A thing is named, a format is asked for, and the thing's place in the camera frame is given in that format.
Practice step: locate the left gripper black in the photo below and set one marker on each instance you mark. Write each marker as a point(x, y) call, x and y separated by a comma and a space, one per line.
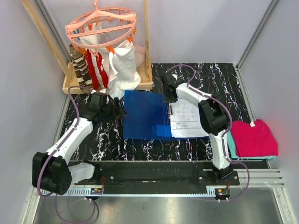
point(117, 113)

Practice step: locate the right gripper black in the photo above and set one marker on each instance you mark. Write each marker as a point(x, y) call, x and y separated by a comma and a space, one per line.
point(172, 100)

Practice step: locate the white table form sheet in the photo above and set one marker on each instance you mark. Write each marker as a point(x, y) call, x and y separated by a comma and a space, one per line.
point(185, 120)

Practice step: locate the blue plastic folder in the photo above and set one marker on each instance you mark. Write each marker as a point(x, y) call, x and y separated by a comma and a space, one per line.
point(148, 116)

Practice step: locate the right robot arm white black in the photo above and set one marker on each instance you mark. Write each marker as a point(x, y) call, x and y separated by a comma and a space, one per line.
point(214, 118)

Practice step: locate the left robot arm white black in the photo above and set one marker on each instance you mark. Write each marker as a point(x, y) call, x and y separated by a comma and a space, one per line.
point(51, 170)

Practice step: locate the red white striped sock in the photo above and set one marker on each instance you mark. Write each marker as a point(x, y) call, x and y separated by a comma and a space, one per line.
point(97, 73)

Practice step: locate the white hanging towel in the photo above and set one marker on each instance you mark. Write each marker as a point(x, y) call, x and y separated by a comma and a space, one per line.
point(123, 73)

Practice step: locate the black marble pattern mat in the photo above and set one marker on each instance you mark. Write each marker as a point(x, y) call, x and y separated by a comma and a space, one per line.
point(106, 142)

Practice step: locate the pale pink hanging cloth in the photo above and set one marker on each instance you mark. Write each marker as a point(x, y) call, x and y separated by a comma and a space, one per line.
point(139, 55)

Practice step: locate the brown striped sock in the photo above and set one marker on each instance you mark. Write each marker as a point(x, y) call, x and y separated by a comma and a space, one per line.
point(80, 67)

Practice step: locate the white cloth behind hanger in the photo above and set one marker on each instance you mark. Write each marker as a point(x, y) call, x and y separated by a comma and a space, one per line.
point(92, 39)

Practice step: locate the teal folded garment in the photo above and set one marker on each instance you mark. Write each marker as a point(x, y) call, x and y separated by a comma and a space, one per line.
point(232, 150)

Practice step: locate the pink round clip hanger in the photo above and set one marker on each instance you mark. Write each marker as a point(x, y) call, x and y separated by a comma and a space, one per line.
point(102, 28)

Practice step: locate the pink folded t-shirt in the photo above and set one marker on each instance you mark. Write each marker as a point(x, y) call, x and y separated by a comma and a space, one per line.
point(253, 141)

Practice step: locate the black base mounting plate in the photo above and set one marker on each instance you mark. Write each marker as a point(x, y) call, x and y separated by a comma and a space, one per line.
point(201, 177)

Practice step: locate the wooden rack frame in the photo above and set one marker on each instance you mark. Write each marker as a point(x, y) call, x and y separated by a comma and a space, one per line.
point(42, 21)

